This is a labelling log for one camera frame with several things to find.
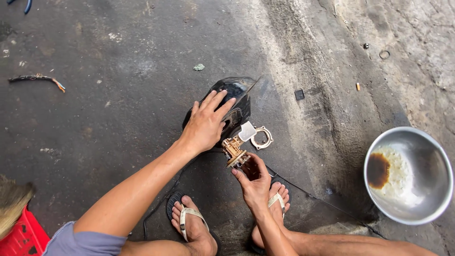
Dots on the person's left hand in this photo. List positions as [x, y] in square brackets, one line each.
[204, 126]

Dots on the person's right hand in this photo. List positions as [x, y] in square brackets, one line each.
[256, 185]

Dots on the beige fuel pump assembly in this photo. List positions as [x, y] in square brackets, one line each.
[237, 145]

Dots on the black motorcycle fuel tank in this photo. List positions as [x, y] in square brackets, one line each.
[236, 103]

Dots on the green leaf scrap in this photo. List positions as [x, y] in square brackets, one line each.
[199, 67]

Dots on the small black square piece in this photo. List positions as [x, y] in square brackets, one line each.
[299, 94]

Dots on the steel bowl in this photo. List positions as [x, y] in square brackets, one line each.
[408, 176]

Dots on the grey shorts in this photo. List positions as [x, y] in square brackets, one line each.
[83, 241]

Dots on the straw broom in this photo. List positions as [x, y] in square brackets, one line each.
[12, 202]

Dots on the red plastic crate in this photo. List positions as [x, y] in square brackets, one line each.
[23, 238]

